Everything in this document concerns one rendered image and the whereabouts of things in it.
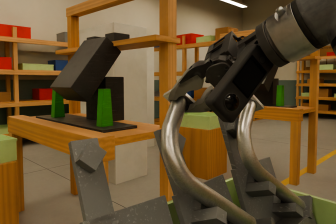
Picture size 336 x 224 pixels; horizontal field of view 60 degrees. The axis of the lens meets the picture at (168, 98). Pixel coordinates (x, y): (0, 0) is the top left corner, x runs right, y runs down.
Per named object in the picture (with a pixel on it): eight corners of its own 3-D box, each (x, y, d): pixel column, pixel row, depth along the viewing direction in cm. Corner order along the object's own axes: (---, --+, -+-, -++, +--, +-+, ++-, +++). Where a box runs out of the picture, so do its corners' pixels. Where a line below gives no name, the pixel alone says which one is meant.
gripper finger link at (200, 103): (198, 102, 60) (230, 79, 53) (192, 123, 55) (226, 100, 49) (186, 93, 59) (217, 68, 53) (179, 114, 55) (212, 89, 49)
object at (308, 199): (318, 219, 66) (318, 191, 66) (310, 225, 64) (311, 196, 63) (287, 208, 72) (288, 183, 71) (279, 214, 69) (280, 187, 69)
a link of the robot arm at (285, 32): (323, 59, 38) (288, 14, 36) (291, 75, 41) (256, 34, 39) (317, 30, 44) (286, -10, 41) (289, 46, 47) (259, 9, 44)
